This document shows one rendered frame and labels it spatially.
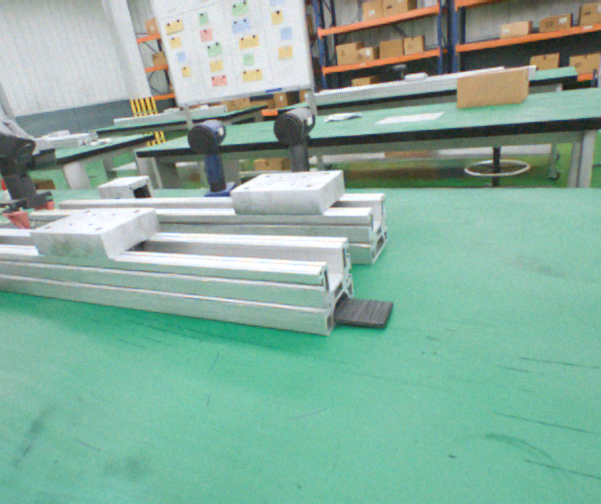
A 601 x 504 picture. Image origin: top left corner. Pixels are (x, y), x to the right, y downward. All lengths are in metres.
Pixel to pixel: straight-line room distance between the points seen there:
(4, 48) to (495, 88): 12.58
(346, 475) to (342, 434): 0.04
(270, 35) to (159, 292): 3.27
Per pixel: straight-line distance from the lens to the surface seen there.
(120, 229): 0.66
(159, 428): 0.45
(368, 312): 0.52
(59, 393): 0.56
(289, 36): 3.67
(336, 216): 0.64
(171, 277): 0.59
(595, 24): 9.72
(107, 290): 0.70
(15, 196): 1.21
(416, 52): 10.26
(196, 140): 0.94
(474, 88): 2.42
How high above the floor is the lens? 1.06
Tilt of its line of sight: 23 degrees down
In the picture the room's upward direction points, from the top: 9 degrees counter-clockwise
